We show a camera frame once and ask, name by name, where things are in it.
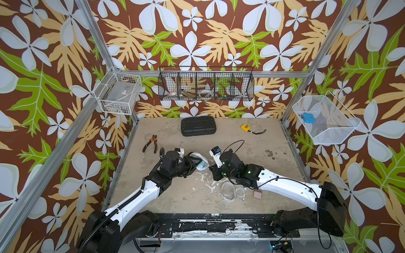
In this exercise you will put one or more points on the black wire basket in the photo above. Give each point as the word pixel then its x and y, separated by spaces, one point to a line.
pixel 225 83

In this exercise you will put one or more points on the black hard case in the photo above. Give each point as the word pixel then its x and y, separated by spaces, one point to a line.
pixel 198 126

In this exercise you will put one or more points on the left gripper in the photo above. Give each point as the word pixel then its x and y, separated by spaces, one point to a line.
pixel 190 164

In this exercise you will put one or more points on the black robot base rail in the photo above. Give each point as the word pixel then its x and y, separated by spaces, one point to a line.
pixel 169 225

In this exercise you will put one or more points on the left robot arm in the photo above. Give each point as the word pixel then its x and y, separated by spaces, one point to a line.
pixel 106 231

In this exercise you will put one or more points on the pink charger lower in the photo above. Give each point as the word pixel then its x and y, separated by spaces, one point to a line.
pixel 257 194

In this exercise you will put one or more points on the blue object in basket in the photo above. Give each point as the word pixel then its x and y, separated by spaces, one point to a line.
pixel 308 118

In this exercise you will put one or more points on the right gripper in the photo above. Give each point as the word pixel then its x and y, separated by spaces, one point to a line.
pixel 215 171

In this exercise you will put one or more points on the yellow tape measure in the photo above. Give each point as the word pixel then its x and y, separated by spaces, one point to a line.
pixel 247 128

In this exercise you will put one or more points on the white wire basket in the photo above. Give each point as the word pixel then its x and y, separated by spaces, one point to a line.
pixel 117 92

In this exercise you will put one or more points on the orange black pliers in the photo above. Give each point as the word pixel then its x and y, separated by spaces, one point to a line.
pixel 153 141

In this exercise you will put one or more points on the white mesh basket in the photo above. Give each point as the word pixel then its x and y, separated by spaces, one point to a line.
pixel 334 121

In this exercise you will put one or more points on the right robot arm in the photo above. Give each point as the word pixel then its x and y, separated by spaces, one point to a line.
pixel 324 209

